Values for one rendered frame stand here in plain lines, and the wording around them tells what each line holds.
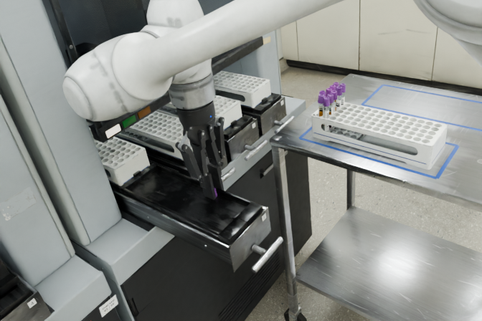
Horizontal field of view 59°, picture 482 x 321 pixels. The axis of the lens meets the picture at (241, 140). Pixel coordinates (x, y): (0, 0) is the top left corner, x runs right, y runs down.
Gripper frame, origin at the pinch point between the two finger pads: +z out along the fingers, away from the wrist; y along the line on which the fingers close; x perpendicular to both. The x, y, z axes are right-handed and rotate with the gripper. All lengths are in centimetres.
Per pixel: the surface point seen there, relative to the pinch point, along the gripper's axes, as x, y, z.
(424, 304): 40, -36, 56
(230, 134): -11.8, -21.2, 2.8
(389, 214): 8, -97, 85
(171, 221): -3.0, 11.3, 4.2
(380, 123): 25.6, -32.3, -3.8
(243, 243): 13.4, 7.2, 5.9
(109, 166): -24.0, 9.3, -2.3
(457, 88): 3, -229, 82
